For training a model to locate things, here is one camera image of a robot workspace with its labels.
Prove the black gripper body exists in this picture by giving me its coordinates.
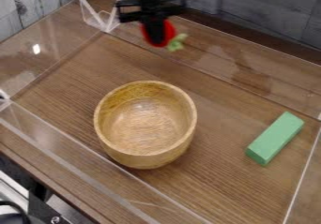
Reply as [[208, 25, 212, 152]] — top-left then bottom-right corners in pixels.
[[115, 0, 187, 22]]

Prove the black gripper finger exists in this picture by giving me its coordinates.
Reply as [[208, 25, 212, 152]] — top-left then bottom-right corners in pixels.
[[141, 16, 165, 46]]

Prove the red plush fruit green leaf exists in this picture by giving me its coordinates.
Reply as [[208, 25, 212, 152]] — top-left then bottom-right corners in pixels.
[[140, 20, 188, 52]]

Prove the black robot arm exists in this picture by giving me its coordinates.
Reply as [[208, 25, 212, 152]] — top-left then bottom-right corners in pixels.
[[115, 0, 187, 48]]

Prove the wooden bowl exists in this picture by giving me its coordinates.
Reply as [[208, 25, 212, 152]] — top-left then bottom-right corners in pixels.
[[92, 81, 196, 170]]

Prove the green rectangular block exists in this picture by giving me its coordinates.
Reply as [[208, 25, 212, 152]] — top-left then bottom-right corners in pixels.
[[244, 112, 304, 166]]

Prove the clear acrylic corner bracket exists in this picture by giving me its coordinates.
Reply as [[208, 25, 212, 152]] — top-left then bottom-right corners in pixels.
[[78, 0, 120, 33]]

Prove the clear acrylic tray wall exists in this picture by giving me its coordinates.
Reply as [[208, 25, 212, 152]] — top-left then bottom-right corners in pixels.
[[0, 91, 213, 224]]

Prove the black metal bracket with bolt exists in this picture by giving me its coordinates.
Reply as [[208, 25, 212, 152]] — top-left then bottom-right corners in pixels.
[[28, 191, 70, 224]]

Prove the black cable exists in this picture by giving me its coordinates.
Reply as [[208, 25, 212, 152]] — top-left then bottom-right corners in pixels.
[[0, 201, 30, 224]]

